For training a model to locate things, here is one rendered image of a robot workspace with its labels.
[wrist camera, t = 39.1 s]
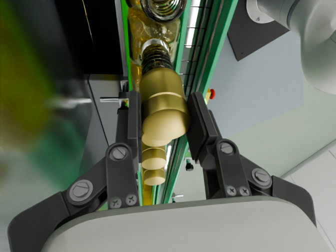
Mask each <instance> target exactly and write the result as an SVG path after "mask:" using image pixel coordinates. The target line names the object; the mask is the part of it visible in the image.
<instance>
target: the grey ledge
mask: <svg viewBox="0 0 336 252"><path fill-rule="evenodd" d="M123 76H124V75H123V74H90V76H89V79H88V81H89V84H90V88H91V91H92V94H93V97H94V101H95V104H96V107H97V110H98V113H99V117H100V120H101V123H102V126H103V130H104V133H105V136H106V139H107V142H108V146H110V145H112V144H113V143H115V142H116V131H117V121H118V114H117V112H118V108H120V106H119V102H100V97H119V92H122V88H121V77H123Z"/></svg>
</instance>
